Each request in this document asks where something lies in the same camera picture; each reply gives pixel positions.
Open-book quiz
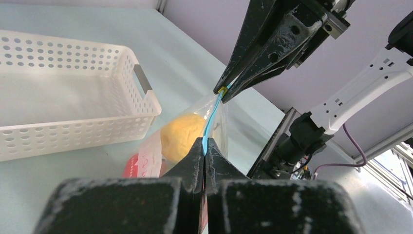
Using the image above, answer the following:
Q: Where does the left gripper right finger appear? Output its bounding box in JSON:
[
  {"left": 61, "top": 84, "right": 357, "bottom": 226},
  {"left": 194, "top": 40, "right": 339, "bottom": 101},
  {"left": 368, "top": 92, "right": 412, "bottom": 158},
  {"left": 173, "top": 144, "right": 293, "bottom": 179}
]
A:
[{"left": 205, "top": 138, "right": 365, "bottom": 234}]

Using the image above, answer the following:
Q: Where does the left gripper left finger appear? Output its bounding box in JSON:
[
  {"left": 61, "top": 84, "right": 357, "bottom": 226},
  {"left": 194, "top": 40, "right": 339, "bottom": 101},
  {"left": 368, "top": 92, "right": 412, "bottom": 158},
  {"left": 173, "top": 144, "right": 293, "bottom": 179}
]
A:
[{"left": 34, "top": 138, "right": 204, "bottom": 234}]

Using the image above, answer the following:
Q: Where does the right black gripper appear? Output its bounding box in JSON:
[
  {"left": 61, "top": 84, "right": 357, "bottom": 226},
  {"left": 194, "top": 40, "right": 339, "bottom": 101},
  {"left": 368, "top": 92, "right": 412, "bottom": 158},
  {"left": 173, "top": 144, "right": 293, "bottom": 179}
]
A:
[{"left": 213, "top": 0, "right": 354, "bottom": 103}]

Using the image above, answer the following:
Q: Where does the clear zip top bag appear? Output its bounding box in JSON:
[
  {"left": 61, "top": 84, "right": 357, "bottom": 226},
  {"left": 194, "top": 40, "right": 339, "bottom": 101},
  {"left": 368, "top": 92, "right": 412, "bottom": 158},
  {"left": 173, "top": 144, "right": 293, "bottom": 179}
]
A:
[{"left": 122, "top": 88, "right": 228, "bottom": 178}]

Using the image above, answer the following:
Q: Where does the large red toy apple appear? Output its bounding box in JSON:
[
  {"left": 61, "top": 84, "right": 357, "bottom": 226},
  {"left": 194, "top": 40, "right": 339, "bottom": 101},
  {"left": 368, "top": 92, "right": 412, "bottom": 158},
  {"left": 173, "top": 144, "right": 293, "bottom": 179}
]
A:
[{"left": 122, "top": 154, "right": 169, "bottom": 178}]

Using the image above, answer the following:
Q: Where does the yellow toy lemon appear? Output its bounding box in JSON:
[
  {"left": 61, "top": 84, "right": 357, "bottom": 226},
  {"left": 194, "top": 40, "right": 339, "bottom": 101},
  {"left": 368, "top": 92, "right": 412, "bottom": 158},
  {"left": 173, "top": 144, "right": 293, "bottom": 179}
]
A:
[{"left": 160, "top": 113, "right": 206, "bottom": 163}]

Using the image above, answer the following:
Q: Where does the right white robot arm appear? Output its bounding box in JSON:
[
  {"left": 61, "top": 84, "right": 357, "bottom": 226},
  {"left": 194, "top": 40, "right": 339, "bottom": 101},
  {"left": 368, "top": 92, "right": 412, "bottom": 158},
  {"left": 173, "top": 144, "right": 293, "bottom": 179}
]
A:
[{"left": 213, "top": 0, "right": 413, "bottom": 178}]

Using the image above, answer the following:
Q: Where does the white perforated plastic basket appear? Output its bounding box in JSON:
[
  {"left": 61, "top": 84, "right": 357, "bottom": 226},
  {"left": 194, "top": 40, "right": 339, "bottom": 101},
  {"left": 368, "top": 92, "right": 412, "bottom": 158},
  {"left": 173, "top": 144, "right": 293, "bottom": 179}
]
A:
[{"left": 0, "top": 30, "right": 162, "bottom": 161}]

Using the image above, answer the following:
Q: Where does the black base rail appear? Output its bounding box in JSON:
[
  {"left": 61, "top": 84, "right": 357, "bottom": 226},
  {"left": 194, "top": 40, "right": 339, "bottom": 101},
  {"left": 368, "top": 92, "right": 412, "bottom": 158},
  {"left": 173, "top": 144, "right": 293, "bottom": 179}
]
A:
[{"left": 246, "top": 107, "right": 300, "bottom": 179}]

